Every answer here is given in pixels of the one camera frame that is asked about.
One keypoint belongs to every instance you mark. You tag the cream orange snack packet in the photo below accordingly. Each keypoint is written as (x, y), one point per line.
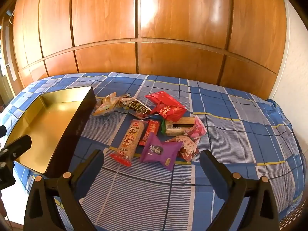
(105, 105)

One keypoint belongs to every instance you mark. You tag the wooden door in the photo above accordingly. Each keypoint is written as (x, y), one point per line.
(7, 65)

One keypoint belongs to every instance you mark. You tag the woven rattan panel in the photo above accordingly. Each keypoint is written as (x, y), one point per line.
(292, 215)

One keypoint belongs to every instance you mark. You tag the pink snack packet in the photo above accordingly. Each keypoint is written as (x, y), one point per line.
(199, 128)

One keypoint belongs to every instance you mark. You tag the wooden wardrobe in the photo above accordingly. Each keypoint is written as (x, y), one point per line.
(168, 28)

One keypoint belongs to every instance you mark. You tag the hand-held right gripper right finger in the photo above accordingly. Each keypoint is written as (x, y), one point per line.
(211, 173)

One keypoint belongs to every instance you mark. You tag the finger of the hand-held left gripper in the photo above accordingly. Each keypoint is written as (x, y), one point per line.
(2, 131)
(19, 145)

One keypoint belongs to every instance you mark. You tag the gold tin box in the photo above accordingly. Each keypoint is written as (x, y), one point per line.
(48, 118)

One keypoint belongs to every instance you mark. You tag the blue plaid bedsheet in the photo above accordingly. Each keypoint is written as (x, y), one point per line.
(240, 137)

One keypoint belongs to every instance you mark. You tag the red gold-print snack packet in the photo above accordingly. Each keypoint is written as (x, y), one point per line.
(172, 112)

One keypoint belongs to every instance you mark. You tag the purple snack packet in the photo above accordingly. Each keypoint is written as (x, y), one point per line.
(158, 152)

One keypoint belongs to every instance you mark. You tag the small red bar packet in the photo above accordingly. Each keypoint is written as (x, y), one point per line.
(151, 131)

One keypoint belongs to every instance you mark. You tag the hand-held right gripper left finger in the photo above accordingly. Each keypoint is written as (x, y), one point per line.
(92, 170)

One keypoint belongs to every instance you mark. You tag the green-edged cereal bar packet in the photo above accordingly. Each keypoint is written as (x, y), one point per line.
(178, 127)

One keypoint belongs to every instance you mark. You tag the brown gold-print snack packet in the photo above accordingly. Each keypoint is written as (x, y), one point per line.
(134, 106)

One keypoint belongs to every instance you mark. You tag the long panda-print cracker packet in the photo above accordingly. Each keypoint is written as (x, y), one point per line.
(128, 140)

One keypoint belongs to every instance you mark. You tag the plain red snack packet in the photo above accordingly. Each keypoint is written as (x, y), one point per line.
(162, 98)

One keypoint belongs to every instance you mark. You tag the white red floral snack packet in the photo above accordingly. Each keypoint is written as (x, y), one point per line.
(189, 146)

